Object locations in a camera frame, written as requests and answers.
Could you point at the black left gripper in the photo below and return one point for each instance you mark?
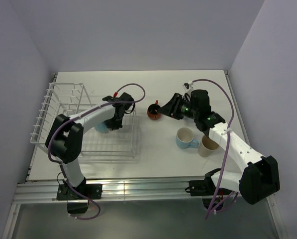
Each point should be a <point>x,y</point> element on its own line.
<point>114,126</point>

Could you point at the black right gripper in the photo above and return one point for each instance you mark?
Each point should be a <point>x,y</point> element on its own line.
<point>171,109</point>

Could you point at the tall light blue mug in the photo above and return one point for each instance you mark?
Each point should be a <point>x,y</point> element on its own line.
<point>101,128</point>

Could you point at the light blue cream-lined mug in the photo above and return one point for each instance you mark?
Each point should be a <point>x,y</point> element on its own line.
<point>185,139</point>

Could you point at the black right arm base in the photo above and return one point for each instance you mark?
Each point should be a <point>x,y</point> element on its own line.
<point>206,187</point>

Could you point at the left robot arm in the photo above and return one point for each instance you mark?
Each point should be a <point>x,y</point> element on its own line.
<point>65,139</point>

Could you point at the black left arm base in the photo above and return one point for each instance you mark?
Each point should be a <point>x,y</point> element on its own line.
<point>65,193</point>

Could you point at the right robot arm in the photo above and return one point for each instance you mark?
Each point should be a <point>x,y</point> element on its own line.
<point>259,176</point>

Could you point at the orange black mug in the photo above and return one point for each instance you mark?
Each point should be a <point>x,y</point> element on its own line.
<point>153,111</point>

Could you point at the beige cup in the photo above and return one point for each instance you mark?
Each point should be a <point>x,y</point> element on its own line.
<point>207,147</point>

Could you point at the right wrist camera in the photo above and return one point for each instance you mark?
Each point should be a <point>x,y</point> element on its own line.
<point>188,87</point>

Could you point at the white wire dish rack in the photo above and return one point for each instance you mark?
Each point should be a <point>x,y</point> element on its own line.
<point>73,98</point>

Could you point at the aluminium mounting rail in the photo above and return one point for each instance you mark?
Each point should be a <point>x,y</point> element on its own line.
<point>144,189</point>

